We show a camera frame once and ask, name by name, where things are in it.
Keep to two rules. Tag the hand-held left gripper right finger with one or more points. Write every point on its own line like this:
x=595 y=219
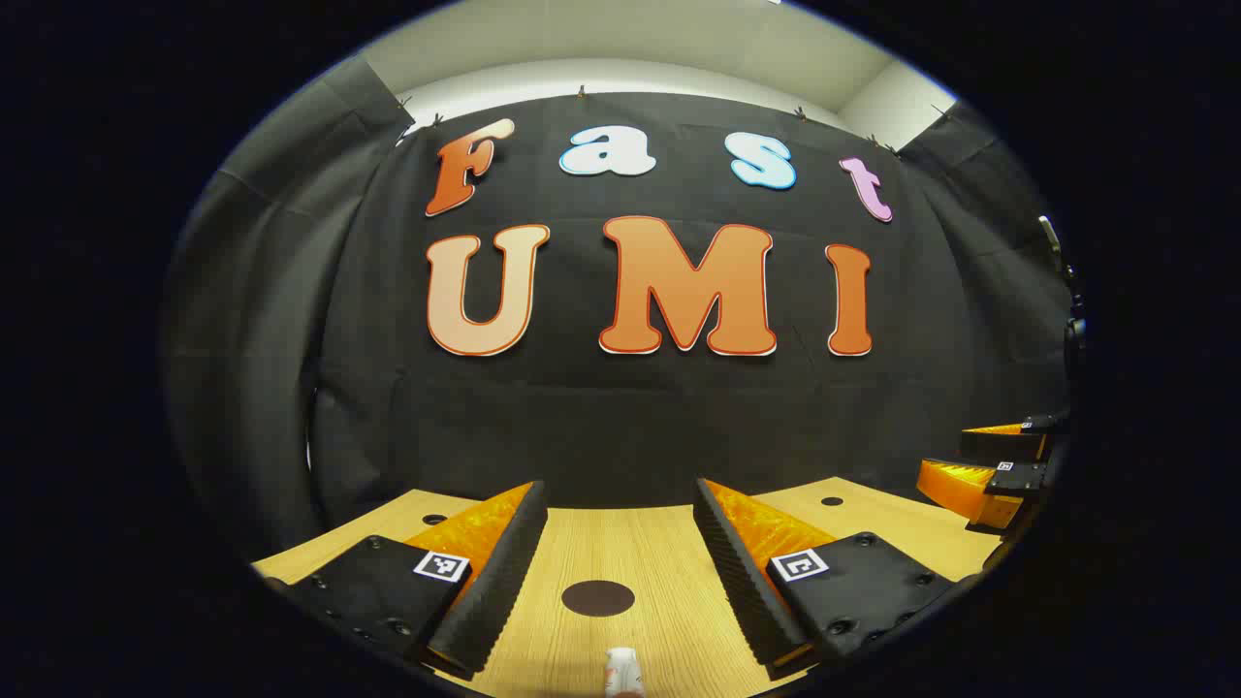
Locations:
x=742 y=582

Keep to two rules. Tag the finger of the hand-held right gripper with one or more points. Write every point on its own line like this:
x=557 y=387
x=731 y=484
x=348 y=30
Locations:
x=1013 y=480
x=1003 y=446

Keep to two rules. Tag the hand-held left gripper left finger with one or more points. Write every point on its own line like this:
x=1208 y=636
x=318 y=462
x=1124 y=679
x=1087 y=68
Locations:
x=494 y=582

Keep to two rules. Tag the dark brown round coaster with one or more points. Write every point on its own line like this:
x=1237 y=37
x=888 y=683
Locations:
x=598 y=598

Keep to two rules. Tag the white toothpaste tube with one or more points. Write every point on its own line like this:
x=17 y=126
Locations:
x=621 y=669

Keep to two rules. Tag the wooden desktop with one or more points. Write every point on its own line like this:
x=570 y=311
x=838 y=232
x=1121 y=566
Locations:
x=620 y=543

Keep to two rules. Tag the black backdrop cloth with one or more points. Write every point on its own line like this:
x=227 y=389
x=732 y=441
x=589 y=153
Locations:
x=582 y=417

